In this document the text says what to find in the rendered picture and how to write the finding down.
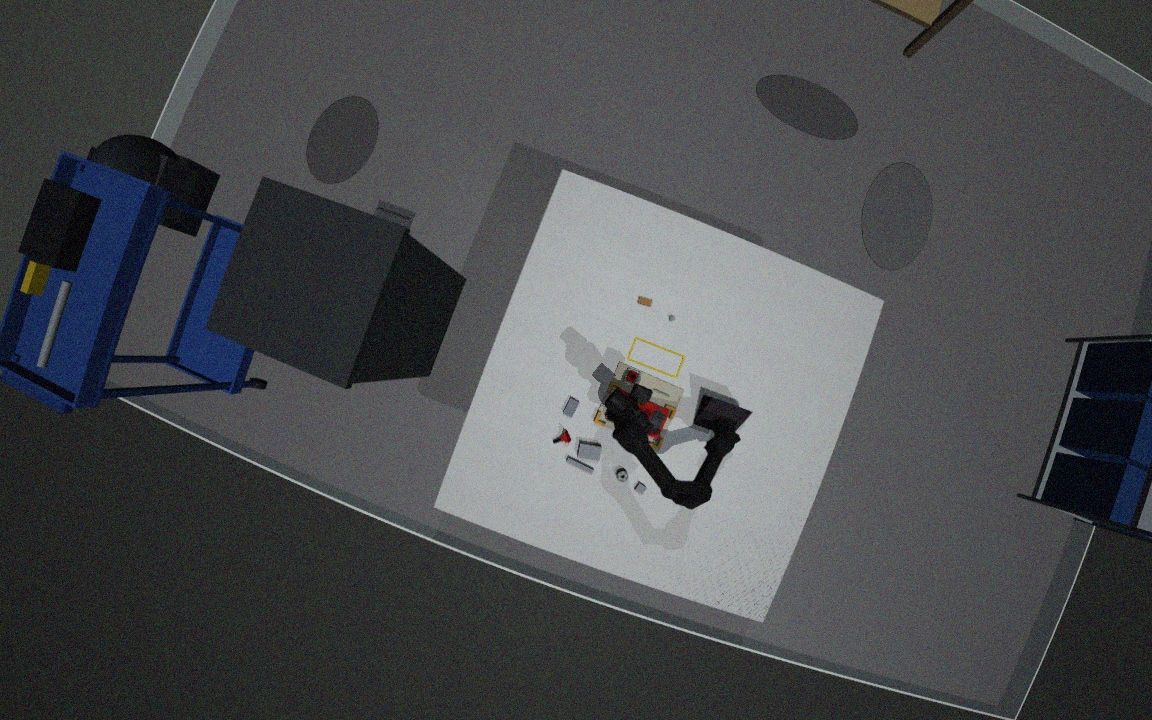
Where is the beige flat base plate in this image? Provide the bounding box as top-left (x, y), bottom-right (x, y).
top-left (593, 362), bottom-right (684, 450)

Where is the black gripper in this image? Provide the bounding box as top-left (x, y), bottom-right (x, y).
top-left (612, 384), bottom-right (653, 440)

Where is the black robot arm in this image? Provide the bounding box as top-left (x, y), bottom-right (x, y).
top-left (605, 389), bottom-right (741, 510)

